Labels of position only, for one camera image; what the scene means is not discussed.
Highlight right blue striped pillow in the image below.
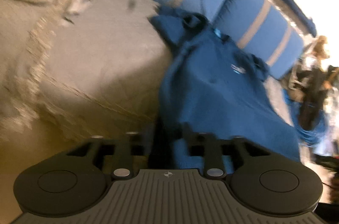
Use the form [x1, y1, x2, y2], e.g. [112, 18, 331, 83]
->
[214, 0, 304, 79]

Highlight cluttered items beside bed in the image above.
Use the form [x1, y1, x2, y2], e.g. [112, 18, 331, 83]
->
[285, 36, 338, 204]

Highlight dark blue sweatshirt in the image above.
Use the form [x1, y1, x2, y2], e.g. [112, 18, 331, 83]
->
[149, 6, 300, 169]

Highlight grey quilted bedspread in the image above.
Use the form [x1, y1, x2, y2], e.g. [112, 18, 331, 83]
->
[1, 0, 290, 168]

